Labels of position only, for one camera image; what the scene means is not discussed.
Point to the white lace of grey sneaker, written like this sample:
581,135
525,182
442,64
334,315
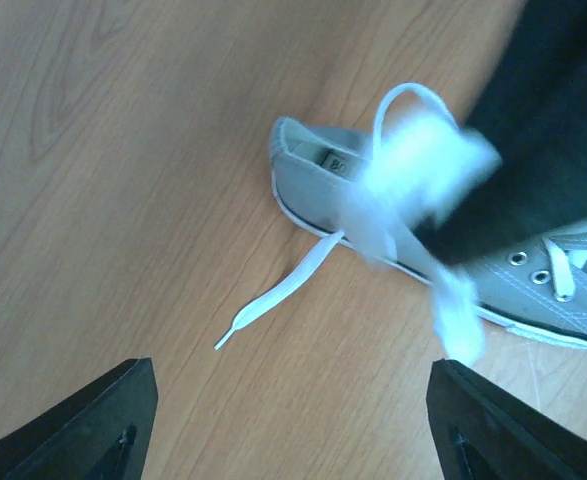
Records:
417,161

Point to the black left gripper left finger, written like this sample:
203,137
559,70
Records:
102,431

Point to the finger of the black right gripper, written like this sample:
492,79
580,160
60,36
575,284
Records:
534,112

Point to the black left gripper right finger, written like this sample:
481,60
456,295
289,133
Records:
481,431

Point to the grey low-top sneaker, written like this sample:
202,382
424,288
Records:
536,290

